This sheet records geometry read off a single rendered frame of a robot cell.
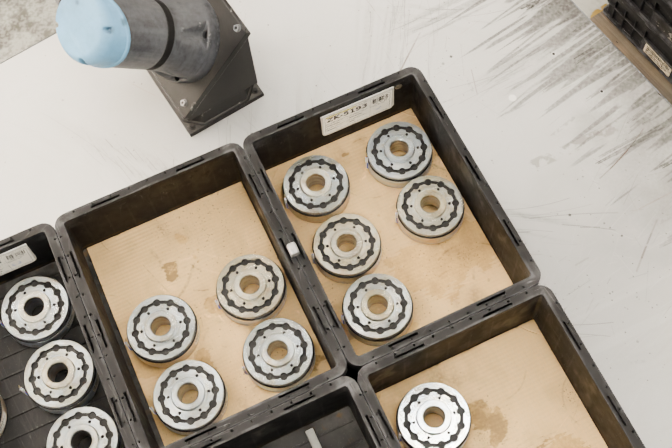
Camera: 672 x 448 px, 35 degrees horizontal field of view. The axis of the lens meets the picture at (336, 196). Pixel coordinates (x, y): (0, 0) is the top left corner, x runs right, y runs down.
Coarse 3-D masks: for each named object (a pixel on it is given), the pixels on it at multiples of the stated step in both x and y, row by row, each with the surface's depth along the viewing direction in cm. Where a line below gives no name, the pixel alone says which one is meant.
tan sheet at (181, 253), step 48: (240, 192) 169; (144, 240) 166; (192, 240) 166; (240, 240) 166; (144, 288) 163; (192, 288) 162; (288, 288) 162; (240, 336) 159; (144, 384) 156; (240, 384) 156
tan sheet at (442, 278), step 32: (352, 160) 171; (352, 192) 168; (384, 192) 168; (320, 224) 166; (384, 224) 166; (384, 256) 163; (416, 256) 163; (448, 256) 163; (480, 256) 162; (416, 288) 161; (448, 288) 160; (480, 288) 160; (416, 320) 159
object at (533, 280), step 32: (352, 96) 164; (288, 128) 163; (448, 128) 161; (256, 160) 160; (288, 224) 155; (512, 224) 154; (320, 288) 151; (512, 288) 149; (448, 320) 148; (352, 352) 147; (384, 352) 146
